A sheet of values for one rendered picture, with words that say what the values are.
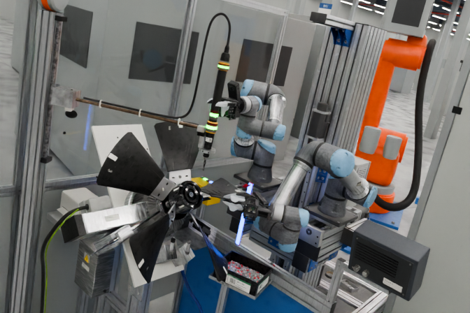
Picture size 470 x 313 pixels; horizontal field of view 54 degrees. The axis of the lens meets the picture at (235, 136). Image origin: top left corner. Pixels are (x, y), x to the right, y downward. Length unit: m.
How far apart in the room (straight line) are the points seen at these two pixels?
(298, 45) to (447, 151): 3.72
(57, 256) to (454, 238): 2.40
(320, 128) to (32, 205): 1.50
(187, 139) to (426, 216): 1.93
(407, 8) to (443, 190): 2.85
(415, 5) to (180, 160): 4.19
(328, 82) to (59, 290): 1.85
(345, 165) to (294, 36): 4.58
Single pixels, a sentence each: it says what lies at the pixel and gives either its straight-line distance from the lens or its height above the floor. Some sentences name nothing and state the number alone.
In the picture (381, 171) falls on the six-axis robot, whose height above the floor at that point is 0.56.
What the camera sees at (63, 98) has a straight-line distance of 2.00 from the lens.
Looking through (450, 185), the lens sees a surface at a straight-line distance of 3.28.
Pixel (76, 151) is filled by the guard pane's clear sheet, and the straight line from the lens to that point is 2.39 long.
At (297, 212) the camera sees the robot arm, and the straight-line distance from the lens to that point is 1.94.
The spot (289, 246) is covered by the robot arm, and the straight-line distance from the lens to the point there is 1.99.
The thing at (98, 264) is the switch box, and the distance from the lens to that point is 2.14.
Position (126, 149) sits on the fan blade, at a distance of 1.75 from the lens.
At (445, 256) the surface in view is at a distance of 3.39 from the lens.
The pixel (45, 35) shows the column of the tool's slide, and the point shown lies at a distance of 2.00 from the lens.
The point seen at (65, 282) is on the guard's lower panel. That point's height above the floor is 0.40.
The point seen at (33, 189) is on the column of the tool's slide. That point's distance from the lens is 2.16.
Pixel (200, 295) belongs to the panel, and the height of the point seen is 0.47.
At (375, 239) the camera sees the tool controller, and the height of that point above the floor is 1.23.
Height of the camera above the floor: 1.91
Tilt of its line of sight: 14 degrees down
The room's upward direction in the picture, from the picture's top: 12 degrees clockwise
